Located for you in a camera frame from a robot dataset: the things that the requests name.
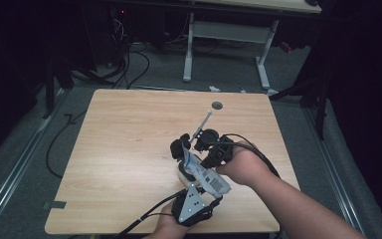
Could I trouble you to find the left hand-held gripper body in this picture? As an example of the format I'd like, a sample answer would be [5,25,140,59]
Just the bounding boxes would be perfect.
[171,183,221,228]

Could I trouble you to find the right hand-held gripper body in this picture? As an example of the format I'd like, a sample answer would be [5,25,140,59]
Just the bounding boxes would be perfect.
[190,111,236,170]

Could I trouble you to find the white and blue milk pouch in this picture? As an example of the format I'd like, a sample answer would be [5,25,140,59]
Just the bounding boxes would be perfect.
[181,144,233,199]

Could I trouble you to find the glass jar with black lid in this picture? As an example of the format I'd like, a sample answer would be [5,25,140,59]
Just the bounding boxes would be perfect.
[169,133,210,192]

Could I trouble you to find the person's left hand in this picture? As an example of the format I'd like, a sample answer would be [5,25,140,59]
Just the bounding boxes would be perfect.
[153,201,197,239]

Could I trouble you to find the person's right hand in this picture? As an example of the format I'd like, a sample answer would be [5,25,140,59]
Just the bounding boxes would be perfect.
[215,141,275,186]

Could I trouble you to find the black metal stand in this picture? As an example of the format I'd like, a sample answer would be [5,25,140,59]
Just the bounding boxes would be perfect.
[42,54,76,120]
[268,75,330,140]

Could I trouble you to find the white-framed desk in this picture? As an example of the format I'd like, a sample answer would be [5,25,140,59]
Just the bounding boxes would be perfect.
[112,0,323,98]

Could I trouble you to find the grey tape strip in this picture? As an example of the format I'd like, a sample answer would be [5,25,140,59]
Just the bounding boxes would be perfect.
[42,200,68,211]

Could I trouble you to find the right hand-held gripper black cable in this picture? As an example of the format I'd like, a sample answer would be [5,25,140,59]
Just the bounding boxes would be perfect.
[208,132,282,179]

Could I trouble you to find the hand-held gripper black cable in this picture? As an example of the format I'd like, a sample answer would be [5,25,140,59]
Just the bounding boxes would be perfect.
[111,189,187,239]
[208,132,282,179]

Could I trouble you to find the left hand-held gripper black cable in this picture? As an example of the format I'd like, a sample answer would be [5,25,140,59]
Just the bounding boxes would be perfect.
[111,189,187,239]

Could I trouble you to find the metal floor rail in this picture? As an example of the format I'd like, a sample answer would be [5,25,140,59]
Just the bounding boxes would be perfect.
[302,106,368,239]
[0,89,72,231]

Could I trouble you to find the tangle of black cables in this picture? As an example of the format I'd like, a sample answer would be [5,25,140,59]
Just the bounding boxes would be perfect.
[69,9,151,91]

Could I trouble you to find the long black floor cable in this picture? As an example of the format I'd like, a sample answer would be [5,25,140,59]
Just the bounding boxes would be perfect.
[45,109,90,179]

